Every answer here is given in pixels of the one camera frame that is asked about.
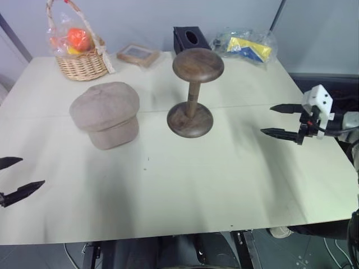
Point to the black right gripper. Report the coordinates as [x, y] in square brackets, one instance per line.
[310, 117]

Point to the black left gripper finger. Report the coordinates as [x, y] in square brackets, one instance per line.
[9, 161]
[23, 191]

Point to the dark wooden hat stand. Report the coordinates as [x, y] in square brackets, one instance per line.
[193, 64]

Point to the black equipment behind table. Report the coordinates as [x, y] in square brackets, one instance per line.
[322, 81]

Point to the yellow and blue package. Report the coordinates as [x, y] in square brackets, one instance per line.
[252, 49]

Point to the clear plastic bag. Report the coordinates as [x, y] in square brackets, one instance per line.
[261, 37]

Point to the beige newsboy cap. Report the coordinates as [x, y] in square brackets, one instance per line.
[105, 112]

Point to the white shoe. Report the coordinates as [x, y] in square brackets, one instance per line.
[280, 232]

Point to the dark trouser leg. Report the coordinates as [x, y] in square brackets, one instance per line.
[319, 229]

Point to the black tissue box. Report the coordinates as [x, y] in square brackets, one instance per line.
[183, 42]

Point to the yellow fruit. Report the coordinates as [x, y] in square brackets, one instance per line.
[73, 51]

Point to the clear plastic bag around fruit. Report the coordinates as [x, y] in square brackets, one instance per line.
[57, 42]

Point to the orange fruit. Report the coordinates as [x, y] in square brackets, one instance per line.
[78, 37]

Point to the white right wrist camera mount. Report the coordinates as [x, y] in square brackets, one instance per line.
[319, 96]

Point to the black table leg frame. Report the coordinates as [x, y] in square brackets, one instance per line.
[91, 255]
[244, 249]

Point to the small wooden picture frame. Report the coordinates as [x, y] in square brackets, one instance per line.
[137, 54]

